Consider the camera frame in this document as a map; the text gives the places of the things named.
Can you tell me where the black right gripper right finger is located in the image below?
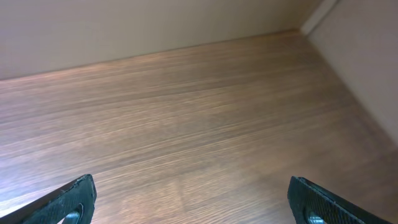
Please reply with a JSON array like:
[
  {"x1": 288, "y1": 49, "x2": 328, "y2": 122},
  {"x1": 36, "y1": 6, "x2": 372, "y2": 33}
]
[{"x1": 287, "y1": 176, "x2": 391, "y2": 224}]

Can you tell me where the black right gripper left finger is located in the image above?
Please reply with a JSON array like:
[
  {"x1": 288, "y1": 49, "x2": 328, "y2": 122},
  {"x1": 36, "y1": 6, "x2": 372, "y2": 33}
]
[{"x1": 1, "y1": 174, "x2": 97, "y2": 224}]

